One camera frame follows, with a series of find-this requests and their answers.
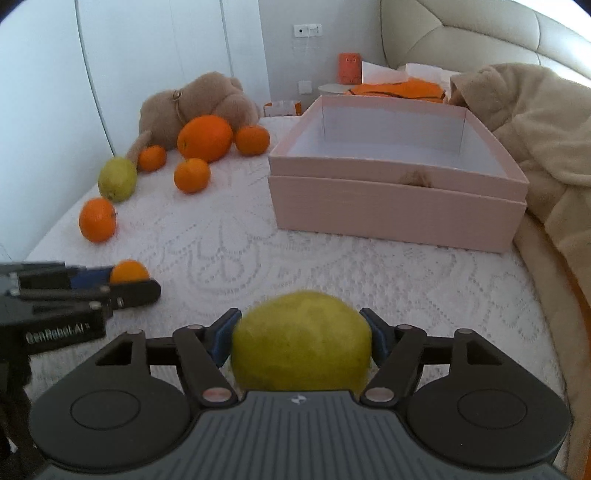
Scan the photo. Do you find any orange and white paper bag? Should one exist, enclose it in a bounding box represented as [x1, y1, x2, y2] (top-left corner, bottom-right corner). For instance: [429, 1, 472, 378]
[263, 99, 303, 118]

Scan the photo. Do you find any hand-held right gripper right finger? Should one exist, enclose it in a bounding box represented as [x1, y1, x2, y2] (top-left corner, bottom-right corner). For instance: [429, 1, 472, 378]
[359, 307, 509, 409]

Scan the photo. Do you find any beige fleece blanket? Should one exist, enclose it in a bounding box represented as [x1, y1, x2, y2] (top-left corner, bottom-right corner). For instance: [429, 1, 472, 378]
[449, 63, 591, 462]

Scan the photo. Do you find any white lace bedspread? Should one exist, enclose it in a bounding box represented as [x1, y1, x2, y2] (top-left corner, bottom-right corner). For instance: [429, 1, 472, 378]
[25, 115, 568, 402]

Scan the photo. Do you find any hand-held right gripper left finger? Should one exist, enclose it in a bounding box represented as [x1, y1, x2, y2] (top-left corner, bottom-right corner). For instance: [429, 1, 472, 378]
[95, 308, 243, 408]

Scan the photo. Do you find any small orange mandarin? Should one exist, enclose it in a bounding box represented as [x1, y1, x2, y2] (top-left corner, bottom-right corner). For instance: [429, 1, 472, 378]
[78, 197, 117, 244]
[110, 260, 151, 283]
[235, 125, 271, 157]
[137, 145, 167, 172]
[174, 158, 212, 194]

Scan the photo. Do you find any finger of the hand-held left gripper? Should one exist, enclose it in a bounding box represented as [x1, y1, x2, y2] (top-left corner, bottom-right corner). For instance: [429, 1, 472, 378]
[21, 278, 161, 318]
[18, 264, 114, 291]

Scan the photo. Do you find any orange owl figure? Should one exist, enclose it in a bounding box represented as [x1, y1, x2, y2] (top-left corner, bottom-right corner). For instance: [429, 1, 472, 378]
[338, 52, 362, 85]

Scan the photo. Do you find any orange cloth bag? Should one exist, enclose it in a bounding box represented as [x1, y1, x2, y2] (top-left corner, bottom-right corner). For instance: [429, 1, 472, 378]
[344, 78, 448, 103]

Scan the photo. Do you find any large orange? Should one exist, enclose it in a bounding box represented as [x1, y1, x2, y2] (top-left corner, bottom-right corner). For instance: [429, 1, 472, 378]
[177, 115, 234, 164]

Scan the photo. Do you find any white tissue paper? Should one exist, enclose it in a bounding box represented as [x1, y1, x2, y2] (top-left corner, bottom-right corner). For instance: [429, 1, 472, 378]
[361, 61, 451, 86]

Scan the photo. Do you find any pink cardboard box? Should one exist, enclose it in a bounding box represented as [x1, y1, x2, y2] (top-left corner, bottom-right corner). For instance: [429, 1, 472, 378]
[268, 95, 530, 254]

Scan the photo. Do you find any brown plush toy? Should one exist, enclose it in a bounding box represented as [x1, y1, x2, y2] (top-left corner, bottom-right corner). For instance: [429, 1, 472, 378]
[124, 71, 260, 167]

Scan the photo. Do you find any beige leather headboard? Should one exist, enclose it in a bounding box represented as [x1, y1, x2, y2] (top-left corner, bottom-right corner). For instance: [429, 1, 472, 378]
[379, 0, 591, 79]

